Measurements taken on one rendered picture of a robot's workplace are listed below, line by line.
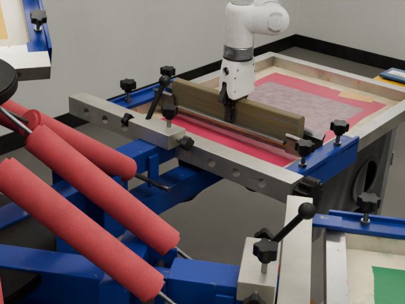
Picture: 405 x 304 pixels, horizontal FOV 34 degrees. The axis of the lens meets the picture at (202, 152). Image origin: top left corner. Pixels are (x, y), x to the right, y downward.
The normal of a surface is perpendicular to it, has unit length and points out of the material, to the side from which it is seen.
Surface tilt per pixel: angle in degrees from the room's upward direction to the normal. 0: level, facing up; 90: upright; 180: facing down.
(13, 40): 32
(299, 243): 0
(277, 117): 91
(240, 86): 89
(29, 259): 0
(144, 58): 90
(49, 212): 69
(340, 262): 0
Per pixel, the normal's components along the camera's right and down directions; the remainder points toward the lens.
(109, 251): 0.33, -0.16
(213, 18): 0.77, 0.31
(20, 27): 0.22, -0.54
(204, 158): -0.63, 0.31
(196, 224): 0.04, -0.90
